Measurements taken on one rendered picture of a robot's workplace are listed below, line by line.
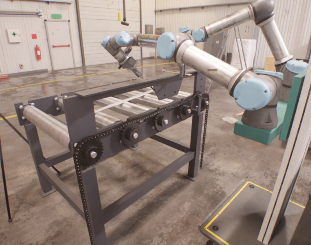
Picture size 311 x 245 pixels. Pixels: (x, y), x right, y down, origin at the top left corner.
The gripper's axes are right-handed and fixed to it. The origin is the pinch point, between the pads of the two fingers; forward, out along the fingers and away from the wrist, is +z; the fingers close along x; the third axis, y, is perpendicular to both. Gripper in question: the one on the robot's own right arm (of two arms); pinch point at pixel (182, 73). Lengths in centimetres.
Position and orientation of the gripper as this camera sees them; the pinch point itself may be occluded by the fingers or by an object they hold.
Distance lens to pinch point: 151.6
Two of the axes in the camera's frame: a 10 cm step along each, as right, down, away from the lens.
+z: 0.0, 9.2, 3.9
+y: -7.4, -2.6, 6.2
